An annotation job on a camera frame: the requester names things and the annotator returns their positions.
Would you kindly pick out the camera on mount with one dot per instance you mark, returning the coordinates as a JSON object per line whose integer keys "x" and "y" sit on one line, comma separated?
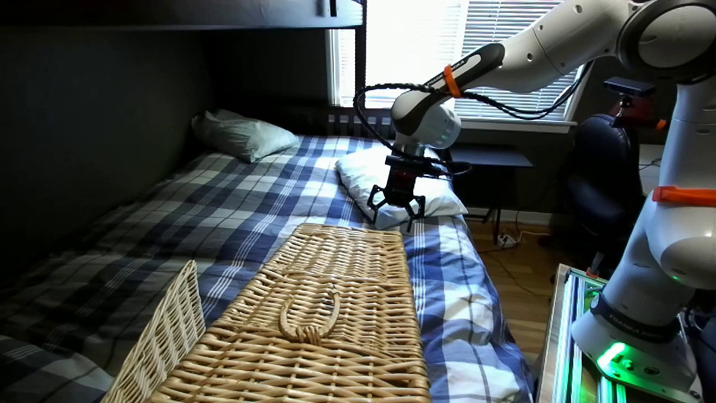
{"x": 629, "y": 89}

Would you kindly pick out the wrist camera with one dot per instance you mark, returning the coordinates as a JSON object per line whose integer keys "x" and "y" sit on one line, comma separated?
{"x": 417, "y": 165}

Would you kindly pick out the wicker basket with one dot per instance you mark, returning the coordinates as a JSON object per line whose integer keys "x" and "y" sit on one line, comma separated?
{"x": 335, "y": 336}

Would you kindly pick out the blue plaid blanket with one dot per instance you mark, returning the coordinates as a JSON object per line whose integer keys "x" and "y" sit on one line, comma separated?
{"x": 224, "y": 207}

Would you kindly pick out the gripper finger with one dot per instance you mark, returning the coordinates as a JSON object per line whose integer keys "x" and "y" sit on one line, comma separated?
{"x": 372, "y": 202}
{"x": 419, "y": 206}

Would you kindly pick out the dark office chair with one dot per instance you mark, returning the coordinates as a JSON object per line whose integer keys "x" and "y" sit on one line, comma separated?
{"x": 601, "y": 179}

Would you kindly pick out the window with blinds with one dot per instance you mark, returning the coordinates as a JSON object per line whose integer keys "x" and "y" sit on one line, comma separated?
{"x": 408, "y": 45}

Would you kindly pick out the wicker basket lid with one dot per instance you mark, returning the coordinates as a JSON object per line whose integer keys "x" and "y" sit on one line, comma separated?
{"x": 168, "y": 330}

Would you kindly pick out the white power strip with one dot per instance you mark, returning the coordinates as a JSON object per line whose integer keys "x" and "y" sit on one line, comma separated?
{"x": 506, "y": 240}

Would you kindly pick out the white pillow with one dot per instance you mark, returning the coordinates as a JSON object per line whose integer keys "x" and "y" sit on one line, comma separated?
{"x": 363, "y": 173}

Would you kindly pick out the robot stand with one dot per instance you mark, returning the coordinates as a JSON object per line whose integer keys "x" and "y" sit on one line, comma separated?
{"x": 562, "y": 347}

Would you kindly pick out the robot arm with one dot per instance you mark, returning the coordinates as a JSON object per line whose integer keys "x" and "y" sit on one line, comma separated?
{"x": 565, "y": 45}

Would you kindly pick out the dark bunk bed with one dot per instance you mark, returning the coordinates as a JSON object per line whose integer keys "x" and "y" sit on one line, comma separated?
{"x": 112, "y": 112}

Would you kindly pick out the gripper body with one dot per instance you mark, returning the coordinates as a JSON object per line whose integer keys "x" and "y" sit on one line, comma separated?
{"x": 401, "y": 184}

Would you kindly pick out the grey green pillow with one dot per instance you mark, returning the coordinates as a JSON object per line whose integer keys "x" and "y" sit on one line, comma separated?
{"x": 240, "y": 134}

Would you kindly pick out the small black table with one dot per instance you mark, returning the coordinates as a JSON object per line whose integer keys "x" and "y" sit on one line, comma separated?
{"x": 489, "y": 158}

